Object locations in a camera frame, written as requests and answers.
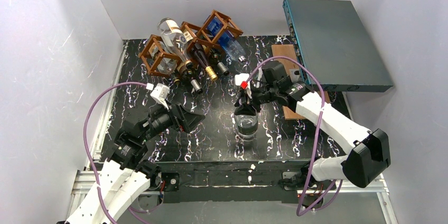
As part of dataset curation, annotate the clear bottle silver cap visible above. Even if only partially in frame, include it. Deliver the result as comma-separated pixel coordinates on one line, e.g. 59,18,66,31
234,105,258,141

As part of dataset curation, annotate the clear bottle white gold label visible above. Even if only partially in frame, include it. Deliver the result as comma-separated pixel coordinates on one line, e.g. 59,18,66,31
157,17,194,69

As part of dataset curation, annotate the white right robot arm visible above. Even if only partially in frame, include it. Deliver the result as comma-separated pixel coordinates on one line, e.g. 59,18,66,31
234,60,391,188

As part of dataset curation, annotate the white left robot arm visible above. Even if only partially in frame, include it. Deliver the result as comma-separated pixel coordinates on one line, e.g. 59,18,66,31
64,104,205,223

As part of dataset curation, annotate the blue transparent bottle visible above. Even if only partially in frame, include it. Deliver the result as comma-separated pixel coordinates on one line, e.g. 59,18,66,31
207,17,247,63

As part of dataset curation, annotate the dark wine bottle gold cap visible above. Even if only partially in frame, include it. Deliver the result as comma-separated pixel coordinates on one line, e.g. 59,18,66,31
191,42,218,81

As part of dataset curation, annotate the brown wooden wine rack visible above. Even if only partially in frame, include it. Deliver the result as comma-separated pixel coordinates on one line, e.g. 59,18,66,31
138,10,243,78

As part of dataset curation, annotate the wooden board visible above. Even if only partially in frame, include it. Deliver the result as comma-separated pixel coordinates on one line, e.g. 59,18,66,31
263,44,343,124

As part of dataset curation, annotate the teal metal box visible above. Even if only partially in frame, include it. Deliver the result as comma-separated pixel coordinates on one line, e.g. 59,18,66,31
283,0,394,92

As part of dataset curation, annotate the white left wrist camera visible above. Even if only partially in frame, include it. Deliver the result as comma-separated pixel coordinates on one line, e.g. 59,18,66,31
146,83,170,110

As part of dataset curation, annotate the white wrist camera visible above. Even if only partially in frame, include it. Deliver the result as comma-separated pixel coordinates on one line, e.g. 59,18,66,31
146,83,170,110
234,73,252,99

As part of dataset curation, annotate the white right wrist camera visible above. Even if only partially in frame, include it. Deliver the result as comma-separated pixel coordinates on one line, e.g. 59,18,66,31
234,73,252,99

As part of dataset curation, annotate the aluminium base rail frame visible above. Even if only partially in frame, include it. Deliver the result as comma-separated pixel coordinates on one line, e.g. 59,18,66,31
66,56,391,223

